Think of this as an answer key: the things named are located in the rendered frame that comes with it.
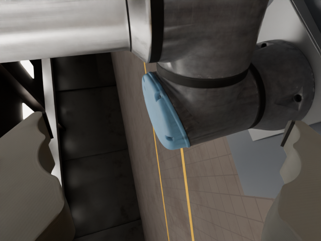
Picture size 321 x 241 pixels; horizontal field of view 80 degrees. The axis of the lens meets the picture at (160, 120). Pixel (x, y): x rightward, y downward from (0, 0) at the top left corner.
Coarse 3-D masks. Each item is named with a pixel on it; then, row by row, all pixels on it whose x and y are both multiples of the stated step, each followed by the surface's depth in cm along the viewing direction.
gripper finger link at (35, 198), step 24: (24, 120) 9; (48, 120) 11; (0, 144) 8; (24, 144) 8; (48, 144) 10; (0, 168) 7; (24, 168) 7; (48, 168) 8; (0, 192) 6; (24, 192) 6; (48, 192) 6; (0, 216) 5; (24, 216) 5; (48, 216) 5; (0, 240) 5; (24, 240) 5; (48, 240) 5; (72, 240) 6
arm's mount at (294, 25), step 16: (288, 0) 34; (272, 16) 38; (288, 16) 35; (304, 16) 33; (272, 32) 39; (288, 32) 36; (304, 32) 33; (304, 48) 33; (320, 48) 32; (320, 64) 32; (320, 80) 32; (320, 96) 33; (320, 112) 33
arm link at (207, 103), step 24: (168, 72) 28; (144, 96) 39; (168, 96) 29; (192, 96) 28; (216, 96) 28; (240, 96) 31; (168, 120) 29; (192, 120) 30; (216, 120) 31; (240, 120) 33; (168, 144) 32; (192, 144) 34
